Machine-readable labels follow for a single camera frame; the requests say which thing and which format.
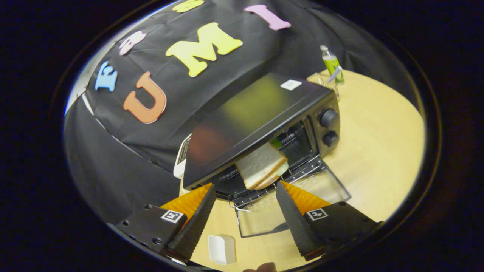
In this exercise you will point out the toast sandwich with lettuce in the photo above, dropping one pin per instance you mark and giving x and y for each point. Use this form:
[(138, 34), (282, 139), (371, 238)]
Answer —
[(261, 166)]

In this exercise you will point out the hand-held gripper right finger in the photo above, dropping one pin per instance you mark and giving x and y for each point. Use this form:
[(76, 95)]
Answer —
[(297, 223)]

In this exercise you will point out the green drink bottle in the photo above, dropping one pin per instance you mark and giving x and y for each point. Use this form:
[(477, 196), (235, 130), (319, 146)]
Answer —
[(332, 66)]

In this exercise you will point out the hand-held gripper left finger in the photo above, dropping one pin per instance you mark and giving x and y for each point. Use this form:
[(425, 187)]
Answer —
[(193, 230)]

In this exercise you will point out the black toaster oven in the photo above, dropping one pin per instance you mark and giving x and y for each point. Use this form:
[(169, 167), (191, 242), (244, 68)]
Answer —
[(245, 113)]

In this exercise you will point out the white rectangular tray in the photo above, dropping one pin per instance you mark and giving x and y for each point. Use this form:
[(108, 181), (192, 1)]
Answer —
[(221, 249)]

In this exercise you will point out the white pop-up toaster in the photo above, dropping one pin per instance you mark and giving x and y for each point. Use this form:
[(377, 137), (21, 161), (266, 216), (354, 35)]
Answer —
[(180, 158)]

